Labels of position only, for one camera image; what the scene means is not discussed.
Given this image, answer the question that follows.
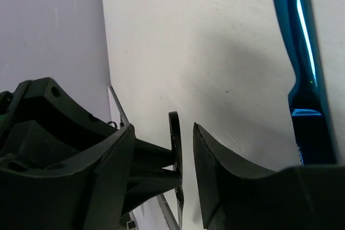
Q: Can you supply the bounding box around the blue knife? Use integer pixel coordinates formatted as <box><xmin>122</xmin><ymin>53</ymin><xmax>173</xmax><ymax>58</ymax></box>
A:
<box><xmin>273</xmin><ymin>0</ymin><xmax>337</xmax><ymax>165</ymax></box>

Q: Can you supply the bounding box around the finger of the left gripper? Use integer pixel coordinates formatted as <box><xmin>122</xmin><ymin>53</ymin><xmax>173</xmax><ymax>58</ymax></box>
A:
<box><xmin>122</xmin><ymin>169</ymin><xmax>182</xmax><ymax>215</ymax></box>
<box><xmin>131</xmin><ymin>138</ymin><xmax>175</xmax><ymax>171</ymax></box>

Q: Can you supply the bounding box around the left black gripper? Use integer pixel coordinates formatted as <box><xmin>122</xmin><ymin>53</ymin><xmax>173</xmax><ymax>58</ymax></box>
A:
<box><xmin>1</xmin><ymin>78</ymin><xmax>117</xmax><ymax>171</ymax></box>

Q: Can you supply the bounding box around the black knife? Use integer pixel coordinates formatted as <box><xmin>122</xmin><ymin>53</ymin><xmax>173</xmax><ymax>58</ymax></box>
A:
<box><xmin>169</xmin><ymin>111</ymin><xmax>184</xmax><ymax>229</ymax></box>

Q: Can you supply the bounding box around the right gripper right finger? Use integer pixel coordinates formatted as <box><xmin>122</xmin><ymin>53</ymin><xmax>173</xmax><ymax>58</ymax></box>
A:
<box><xmin>193</xmin><ymin>124</ymin><xmax>344</xmax><ymax>229</ymax></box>

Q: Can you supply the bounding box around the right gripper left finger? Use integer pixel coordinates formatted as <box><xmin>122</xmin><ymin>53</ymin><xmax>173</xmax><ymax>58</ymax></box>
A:
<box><xmin>1</xmin><ymin>124</ymin><xmax>135</xmax><ymax>229</ymax></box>

